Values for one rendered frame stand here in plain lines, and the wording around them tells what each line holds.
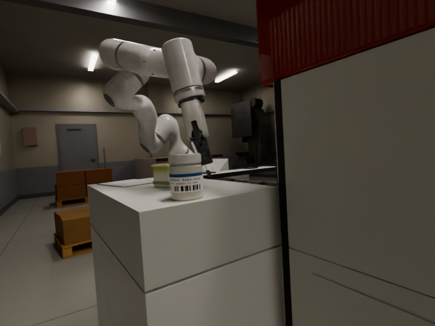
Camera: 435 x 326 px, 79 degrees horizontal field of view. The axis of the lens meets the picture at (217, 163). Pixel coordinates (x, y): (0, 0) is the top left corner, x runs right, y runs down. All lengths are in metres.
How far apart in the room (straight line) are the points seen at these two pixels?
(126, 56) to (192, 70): 0.25
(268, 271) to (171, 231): 0.29
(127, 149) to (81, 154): 1.45
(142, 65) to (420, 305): 0.82
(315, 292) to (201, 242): 0.28
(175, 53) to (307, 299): 0.67
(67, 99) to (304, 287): 9.28
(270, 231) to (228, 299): 0.18
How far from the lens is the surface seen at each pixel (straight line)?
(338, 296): 0.64
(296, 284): 0.71
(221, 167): 1.48
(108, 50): 0.99
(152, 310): 0.55
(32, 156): 9.46
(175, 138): 1.44
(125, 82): 1.12
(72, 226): 3.37
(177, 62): 0.72
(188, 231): 0.53
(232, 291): 0.64
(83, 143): 9.41
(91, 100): 9.65
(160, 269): 0.53
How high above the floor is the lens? 1.06
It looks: 3 degrees down
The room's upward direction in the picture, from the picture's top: 3 degrees counter-clockwise
